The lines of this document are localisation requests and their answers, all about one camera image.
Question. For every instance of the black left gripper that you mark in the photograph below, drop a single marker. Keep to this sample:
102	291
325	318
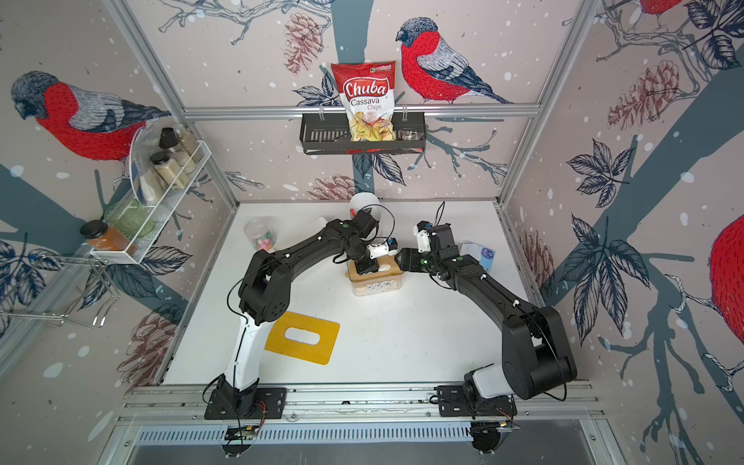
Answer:
373	265

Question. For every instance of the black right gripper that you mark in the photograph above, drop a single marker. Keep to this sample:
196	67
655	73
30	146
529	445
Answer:
408	257

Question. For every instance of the bamboo tissue box lid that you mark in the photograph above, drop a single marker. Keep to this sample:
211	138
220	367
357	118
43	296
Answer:
387	270

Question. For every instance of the clear plastic tissue box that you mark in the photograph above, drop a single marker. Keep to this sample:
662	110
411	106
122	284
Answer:
376	287

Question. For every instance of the blue white tissue pack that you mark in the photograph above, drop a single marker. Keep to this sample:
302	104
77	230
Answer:
483	255

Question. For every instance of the yellow plastic lid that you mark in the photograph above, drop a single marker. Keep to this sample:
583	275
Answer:
304	338

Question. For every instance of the white rectangular bin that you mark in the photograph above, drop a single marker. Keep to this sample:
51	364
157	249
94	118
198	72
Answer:
316	225

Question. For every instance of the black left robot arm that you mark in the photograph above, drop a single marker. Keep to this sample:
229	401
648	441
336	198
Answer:
265	295

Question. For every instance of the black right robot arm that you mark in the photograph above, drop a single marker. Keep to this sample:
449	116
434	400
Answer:
536	356

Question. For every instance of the white pen holder cup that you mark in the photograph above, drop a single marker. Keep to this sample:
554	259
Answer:
361	201

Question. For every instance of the clear jar with candies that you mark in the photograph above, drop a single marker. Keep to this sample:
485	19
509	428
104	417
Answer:
260	234

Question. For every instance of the red Chuba chips bag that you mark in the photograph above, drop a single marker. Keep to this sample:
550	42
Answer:
366	91

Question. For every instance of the beige spice bottle front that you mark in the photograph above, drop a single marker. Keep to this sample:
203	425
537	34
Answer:
171	172

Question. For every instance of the beige spice bottle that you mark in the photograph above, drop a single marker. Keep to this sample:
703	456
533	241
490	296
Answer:
170	142
171	172

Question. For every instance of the beige spice bottle back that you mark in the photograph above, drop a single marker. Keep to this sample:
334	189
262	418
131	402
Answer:
170	142

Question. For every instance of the green jar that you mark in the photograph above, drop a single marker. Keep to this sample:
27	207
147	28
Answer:
130	218

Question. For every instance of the orange spice jar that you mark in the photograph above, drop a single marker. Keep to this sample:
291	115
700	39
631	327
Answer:
103	237

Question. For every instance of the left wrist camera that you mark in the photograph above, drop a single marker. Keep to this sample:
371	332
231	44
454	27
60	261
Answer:
388	247

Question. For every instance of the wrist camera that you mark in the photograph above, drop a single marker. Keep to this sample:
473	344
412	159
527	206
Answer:
437	239
388	247

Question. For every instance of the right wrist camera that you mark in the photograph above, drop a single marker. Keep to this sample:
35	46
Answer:
437	239

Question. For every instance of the black wire wall basket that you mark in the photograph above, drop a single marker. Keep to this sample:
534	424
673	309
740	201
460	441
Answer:
330	135

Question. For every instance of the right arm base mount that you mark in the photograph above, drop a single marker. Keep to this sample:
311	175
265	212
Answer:
464	401

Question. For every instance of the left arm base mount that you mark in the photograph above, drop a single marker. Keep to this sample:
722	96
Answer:
253	403

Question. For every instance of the white wire spice rack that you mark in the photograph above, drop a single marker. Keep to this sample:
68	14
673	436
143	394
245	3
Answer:
148	188

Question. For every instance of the metal wire hook rack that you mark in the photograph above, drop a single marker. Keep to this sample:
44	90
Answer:
56	291

